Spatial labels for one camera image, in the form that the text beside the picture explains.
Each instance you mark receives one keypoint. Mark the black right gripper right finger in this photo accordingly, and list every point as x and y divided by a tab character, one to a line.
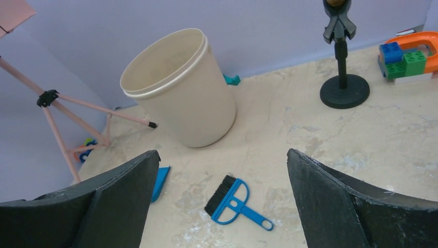
337	210

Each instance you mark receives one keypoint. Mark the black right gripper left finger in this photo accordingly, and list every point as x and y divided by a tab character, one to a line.
107	210

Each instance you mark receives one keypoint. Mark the blue dustpan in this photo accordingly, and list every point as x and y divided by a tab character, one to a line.
159	183

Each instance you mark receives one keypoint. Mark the blue hand brush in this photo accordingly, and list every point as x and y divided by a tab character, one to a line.
225	197

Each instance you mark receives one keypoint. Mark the orange wheeled toy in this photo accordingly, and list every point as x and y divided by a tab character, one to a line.
81	156

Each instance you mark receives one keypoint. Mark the black microphone stand toy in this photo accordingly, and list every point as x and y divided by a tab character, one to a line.
343	91

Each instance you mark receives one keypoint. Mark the beige round bin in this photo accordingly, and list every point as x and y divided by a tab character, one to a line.
178	82

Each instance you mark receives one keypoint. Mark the teal object behind bin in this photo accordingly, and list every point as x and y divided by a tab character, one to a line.
234	81

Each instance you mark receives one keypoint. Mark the orange colourful block toy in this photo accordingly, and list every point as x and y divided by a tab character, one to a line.
409	58

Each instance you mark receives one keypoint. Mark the pink music stand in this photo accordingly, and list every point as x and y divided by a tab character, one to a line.
15	13

